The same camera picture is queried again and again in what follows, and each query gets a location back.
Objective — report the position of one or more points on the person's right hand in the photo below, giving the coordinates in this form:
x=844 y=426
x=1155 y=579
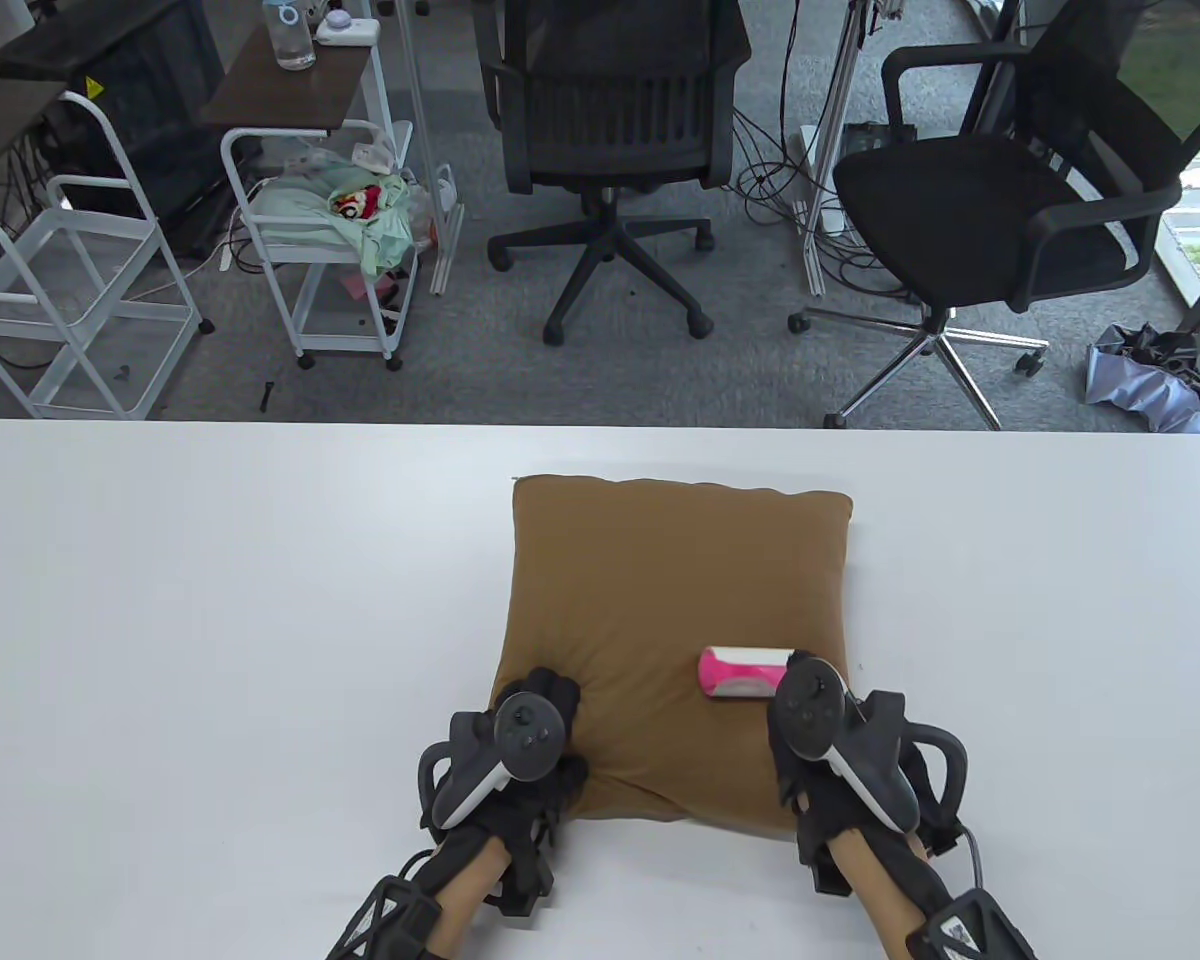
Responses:
x=792 y=780

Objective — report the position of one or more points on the person's left hand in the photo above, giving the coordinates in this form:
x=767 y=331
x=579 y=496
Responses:
x=550 y=680

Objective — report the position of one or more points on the pink lint roller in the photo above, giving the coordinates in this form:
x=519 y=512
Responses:
x=740 y=675

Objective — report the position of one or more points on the brown pillow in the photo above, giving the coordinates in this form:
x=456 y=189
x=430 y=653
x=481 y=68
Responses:
x=660 y=580

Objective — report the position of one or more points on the person's right forearm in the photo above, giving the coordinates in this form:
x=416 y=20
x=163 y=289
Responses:
x=880 y=890

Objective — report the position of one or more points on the grey left hand controller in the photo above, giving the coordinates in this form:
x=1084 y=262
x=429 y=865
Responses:
x=525 y=735

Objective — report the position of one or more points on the grey hand controller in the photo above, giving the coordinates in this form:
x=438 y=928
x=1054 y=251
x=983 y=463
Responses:
x=810 y=700
x=525 y=735

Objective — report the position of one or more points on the grey right hand controller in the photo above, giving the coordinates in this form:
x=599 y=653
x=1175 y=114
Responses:
x=810 y=700

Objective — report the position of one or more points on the small black floor object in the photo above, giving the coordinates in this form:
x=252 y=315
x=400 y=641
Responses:
x=265 y=397

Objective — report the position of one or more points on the pink paper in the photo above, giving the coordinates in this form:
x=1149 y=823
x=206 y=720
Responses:
x=360 y=288

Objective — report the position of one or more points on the green cloth pile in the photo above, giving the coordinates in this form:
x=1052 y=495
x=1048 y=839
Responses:
x=385 y=235

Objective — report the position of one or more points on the white cart with clothes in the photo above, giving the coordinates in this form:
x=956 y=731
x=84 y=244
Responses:
x=300 y=250

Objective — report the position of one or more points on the red white plush toy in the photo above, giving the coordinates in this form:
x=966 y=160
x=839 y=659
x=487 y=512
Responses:
x=352 y=203

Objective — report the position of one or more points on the crumpled blue grey cloth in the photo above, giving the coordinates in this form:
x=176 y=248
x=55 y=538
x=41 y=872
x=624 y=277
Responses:
x=1130 y=385

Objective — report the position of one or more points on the black office chair black base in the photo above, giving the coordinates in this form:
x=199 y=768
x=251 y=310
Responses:
x=610 y=100

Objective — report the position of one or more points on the black mesh chair chrome base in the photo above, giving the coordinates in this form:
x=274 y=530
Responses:
x=960 y=210

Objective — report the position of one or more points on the brown top side table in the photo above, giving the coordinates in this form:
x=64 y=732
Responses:
x=280 y=95

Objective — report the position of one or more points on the empty white cart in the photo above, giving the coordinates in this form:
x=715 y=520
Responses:
x=100 y=212

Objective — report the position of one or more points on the white device purple knob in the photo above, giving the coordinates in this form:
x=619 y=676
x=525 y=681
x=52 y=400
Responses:
x=350 y=33

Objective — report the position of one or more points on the clear water bottle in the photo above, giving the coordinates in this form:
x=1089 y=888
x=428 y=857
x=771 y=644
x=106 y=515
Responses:
x=290 y=45

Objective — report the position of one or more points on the black cabinet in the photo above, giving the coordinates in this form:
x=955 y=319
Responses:
x=150 y=100

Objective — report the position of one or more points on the dark wooden desk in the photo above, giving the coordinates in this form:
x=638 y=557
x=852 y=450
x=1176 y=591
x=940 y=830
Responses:
x=0 y=115

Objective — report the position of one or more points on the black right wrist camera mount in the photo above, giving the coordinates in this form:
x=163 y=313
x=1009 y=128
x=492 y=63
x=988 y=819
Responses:
x=970 y=930

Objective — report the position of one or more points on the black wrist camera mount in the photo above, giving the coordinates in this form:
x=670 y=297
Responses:
x=385 y=920
x=970 y=930

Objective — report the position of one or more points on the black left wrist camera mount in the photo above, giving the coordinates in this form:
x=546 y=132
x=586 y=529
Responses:
x=385 y=920

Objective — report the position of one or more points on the clear white stand post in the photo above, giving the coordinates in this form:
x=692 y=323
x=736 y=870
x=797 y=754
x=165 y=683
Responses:
x=447 y=240

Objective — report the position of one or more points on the aluminium frame post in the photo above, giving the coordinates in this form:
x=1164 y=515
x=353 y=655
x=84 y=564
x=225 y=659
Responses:
x=828 y=130

